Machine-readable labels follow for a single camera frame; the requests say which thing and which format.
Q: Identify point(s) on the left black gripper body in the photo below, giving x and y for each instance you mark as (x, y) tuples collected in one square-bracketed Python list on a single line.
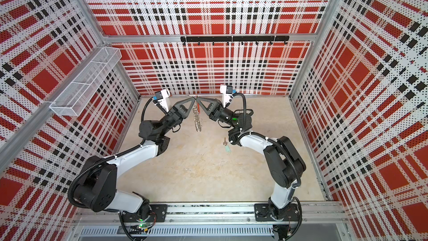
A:
[(171, 119)]

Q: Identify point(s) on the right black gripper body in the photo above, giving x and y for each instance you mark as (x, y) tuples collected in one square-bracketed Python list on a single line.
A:
[(223, 115)]

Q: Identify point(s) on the grey key organizer red handle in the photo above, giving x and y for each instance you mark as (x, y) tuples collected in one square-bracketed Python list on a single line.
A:
[(196, 117)]

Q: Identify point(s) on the small key with teal tag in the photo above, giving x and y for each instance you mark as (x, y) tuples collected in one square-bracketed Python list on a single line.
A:
[(227, 148)]

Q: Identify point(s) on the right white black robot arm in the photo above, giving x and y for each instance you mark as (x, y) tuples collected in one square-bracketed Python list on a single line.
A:
[(284, 162)]

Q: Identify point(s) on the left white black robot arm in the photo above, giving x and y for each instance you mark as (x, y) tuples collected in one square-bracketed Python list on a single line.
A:
[(95, 187)]

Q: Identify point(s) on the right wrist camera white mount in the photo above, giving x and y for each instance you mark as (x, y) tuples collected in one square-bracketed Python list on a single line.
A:
[(227, 92)]

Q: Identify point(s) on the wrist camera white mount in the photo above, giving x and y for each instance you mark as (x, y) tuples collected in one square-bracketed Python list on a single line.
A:
[(161, 99), (227, 92)]

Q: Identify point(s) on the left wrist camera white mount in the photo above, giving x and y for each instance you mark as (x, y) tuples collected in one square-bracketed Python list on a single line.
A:
[(161, 99)]

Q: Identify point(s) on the black hook rail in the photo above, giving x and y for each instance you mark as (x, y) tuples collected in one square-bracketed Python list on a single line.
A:
[(201, 39)]

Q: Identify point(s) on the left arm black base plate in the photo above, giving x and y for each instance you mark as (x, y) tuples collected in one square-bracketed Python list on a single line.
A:
[(147, 213)]

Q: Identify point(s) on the white wire mesh basket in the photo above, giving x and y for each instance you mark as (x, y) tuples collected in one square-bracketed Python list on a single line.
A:
[(76, 96)]

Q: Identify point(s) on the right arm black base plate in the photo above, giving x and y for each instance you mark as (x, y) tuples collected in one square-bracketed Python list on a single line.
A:
[(264, 212)]

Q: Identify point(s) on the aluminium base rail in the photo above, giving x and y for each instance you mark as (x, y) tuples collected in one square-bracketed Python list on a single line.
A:
[(319, 221)]

